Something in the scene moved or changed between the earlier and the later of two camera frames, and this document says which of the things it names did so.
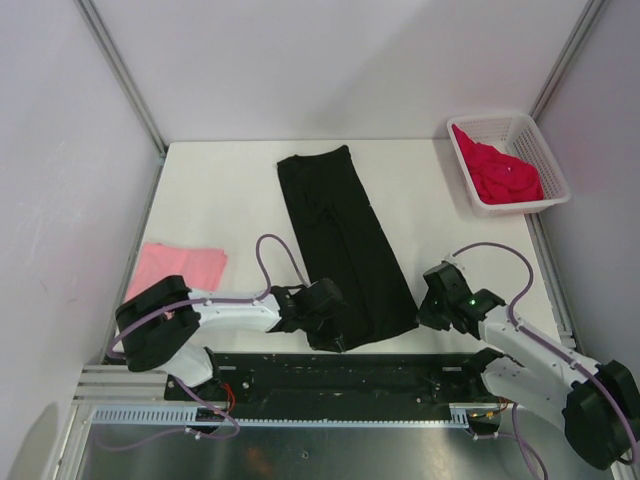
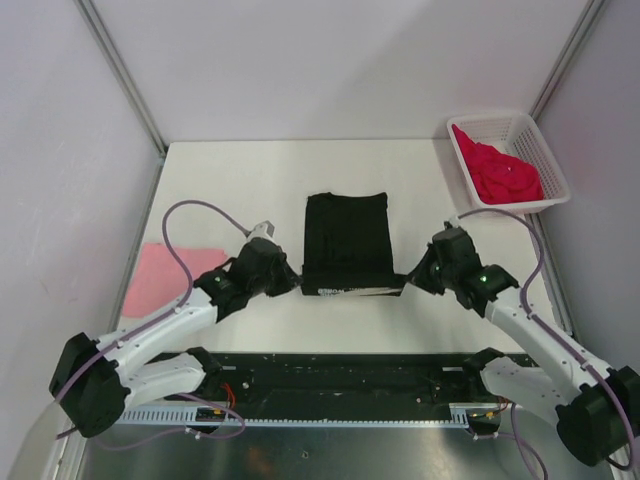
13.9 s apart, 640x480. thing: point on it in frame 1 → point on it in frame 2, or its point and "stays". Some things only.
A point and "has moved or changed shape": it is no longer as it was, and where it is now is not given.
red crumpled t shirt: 500,178 stays
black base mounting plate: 291,387 stays
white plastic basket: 516,136 stays
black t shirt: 338,238 has moved or changed shape
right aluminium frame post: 588,14 stays
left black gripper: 330,340 → 288,278
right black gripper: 426,319 → 419,275
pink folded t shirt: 202,269 stays
